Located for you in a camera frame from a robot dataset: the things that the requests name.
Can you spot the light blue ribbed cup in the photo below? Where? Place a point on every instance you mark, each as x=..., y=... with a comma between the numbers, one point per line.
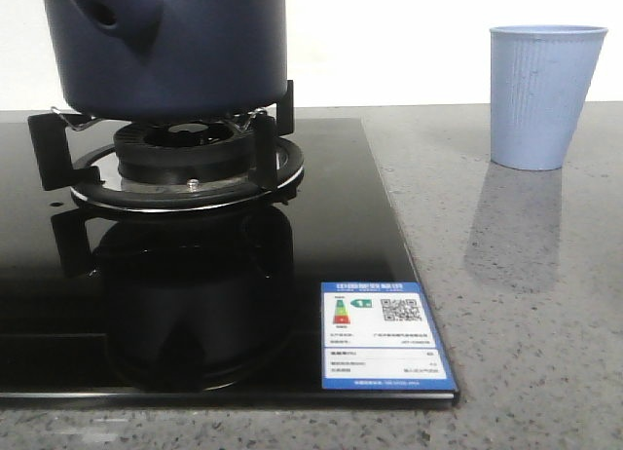
x=540, y=76

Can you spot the blue energy efficiency label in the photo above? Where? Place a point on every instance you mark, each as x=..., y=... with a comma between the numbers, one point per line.
x=380, y=336

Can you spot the black round gas burner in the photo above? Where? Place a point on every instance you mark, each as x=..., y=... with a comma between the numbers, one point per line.
x=159, y=155

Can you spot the black glass gas stove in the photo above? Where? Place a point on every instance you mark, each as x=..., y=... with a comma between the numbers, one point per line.
x=218, y=309

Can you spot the black pot support grate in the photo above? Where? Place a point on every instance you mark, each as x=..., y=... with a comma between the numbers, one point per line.
x=94, y=180

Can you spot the dark blue cooking pot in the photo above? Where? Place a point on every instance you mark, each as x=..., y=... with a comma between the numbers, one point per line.
x=169, y=60

